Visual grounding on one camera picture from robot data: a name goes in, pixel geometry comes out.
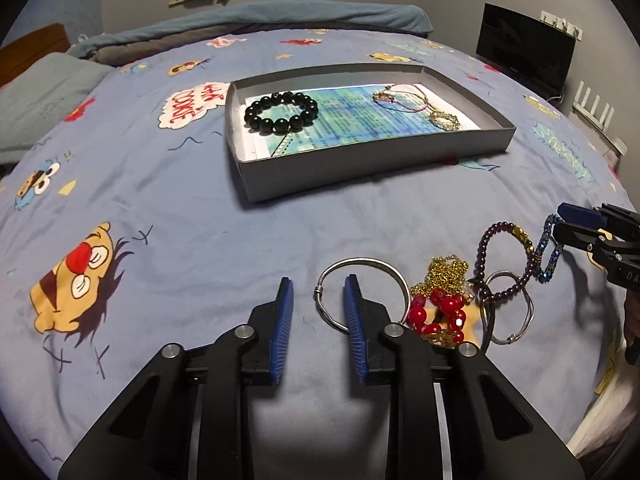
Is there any wooden headboard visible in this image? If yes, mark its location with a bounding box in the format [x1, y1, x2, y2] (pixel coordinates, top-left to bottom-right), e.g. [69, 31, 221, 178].
[0, 23, 70, 87]

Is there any black monitor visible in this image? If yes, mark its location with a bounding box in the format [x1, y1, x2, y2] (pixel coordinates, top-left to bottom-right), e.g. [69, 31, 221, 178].
[476, 3, 577, 99]

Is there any dark purple bead bracelet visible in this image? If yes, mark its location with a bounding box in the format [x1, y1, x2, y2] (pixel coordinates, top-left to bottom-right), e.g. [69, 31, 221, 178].
[470, 220, 537, 305]

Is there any grey cardboard tray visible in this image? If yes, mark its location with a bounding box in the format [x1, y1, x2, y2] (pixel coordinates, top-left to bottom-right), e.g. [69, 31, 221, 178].
[224, 63, 515, 203]

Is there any pink string bracelet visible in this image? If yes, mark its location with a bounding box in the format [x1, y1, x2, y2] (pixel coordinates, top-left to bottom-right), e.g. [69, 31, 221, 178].
[372, 82, 442, 115]

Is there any black bead bracelet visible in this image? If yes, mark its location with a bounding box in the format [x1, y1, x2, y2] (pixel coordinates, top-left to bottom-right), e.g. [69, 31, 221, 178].
[243, 91, 320, 136]

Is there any large silver bangle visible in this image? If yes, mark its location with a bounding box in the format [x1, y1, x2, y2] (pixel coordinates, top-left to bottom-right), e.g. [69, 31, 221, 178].
[313, 257, 412, 335]

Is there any grey blue pillow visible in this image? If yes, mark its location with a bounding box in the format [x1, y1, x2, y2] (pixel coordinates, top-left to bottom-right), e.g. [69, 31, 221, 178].
[1, 53, 113, 165]

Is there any printed blue paper sheet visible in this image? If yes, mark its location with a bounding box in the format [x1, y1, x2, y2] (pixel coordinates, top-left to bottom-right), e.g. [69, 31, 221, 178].
[238, 82, 480, 162]

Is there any white wall hook rack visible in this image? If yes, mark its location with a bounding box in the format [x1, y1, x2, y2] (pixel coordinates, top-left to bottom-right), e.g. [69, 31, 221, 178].
[539, 10, 584, 41]

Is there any white router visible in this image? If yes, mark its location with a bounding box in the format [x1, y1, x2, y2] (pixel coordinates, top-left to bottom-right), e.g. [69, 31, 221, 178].
[572, 80, 628, 159]

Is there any gold chain red bead necklace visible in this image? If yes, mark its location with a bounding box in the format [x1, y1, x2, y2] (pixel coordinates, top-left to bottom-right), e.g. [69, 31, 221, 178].
[406, 253, 474, 350]

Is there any person right hand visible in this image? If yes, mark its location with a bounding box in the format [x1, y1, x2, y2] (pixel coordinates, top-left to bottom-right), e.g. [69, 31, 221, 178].
[624, 290, 640, 348]

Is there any gold round pendant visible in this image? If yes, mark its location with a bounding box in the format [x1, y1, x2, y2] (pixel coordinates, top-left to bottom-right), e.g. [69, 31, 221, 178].
[428, 110, 460, 131]

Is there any blue beaded bracelet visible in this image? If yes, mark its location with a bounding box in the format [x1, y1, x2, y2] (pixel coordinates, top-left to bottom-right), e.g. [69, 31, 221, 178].
[530, 212, 564, 284]

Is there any black cord bracelet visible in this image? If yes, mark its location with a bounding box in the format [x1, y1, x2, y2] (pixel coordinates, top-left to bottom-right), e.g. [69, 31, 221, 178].
[478, 284, 497, 356]

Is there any thin silver wire bangle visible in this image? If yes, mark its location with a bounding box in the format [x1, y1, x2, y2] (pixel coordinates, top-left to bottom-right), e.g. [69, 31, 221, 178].
[480, 287, 535, 349]

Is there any teal folded blanket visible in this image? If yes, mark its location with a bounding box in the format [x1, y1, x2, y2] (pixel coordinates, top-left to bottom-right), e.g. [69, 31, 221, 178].
[67, 0, 434, 67]

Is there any blue cartoon bed sheet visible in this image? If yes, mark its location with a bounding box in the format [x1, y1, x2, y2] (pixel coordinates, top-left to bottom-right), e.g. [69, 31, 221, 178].
[1, 29, 630, 479]

